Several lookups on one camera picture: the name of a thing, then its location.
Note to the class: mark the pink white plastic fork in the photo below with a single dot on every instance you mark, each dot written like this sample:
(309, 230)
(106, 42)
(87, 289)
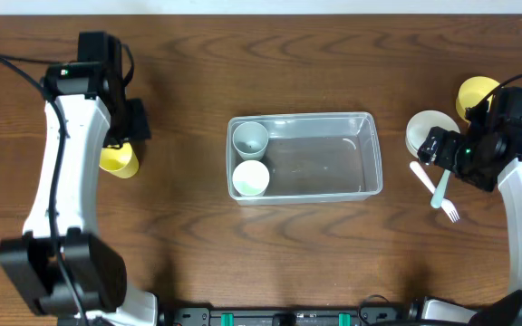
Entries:
(447, 206)

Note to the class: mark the mint green plastic spoon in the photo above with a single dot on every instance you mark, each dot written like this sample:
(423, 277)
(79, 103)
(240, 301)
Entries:
(440, 190)

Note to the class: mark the white plastic cup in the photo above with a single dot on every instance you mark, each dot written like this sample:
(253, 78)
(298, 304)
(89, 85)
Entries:
(251, 178)

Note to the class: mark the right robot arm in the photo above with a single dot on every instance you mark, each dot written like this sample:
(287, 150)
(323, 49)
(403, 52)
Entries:
(500, 112)

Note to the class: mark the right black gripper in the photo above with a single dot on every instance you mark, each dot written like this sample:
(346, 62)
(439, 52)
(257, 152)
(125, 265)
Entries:
(439, 148)

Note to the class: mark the yellow plastic bowl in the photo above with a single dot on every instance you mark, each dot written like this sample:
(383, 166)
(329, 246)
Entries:
(471, 92)

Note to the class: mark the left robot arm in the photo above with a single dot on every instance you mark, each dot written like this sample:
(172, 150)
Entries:
(59, 264)

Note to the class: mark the yellow plastic cup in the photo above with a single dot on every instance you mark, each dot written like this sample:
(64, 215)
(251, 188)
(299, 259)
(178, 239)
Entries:
(122, 162)

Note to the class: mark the grey plastic cup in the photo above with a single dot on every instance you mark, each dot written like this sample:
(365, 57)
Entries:
(250, 140)

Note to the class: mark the white plastic bowl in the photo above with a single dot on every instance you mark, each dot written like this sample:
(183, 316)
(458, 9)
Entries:
(419, 127)

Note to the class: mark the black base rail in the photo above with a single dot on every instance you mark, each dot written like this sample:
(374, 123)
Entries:
(200, 316)

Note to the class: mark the clear plastic container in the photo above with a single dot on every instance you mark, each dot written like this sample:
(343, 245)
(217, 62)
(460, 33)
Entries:
(313, 158)

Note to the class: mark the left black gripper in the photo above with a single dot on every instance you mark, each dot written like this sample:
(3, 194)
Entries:
(136, 120)

